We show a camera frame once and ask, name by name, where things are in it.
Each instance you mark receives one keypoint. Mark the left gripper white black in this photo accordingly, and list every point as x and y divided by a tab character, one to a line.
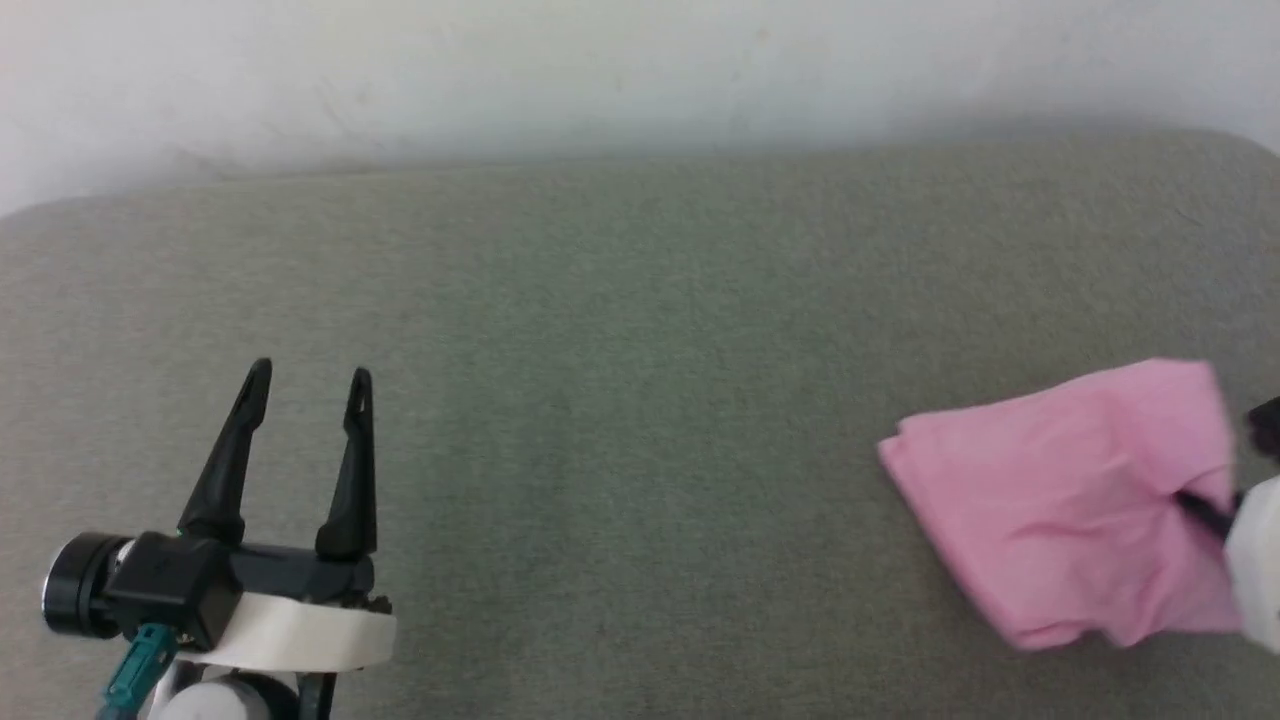
300	630

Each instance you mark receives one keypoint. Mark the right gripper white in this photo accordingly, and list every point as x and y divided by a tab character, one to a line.
1262	560

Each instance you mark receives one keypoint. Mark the pink garment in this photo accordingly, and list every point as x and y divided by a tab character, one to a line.
1060	500

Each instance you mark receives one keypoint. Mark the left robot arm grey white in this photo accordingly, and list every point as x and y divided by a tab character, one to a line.
230	698

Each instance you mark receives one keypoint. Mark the grey-green fabric sofa seat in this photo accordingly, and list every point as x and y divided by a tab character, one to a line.
600	350

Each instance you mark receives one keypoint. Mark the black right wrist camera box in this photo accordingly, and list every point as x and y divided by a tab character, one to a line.
1268	428

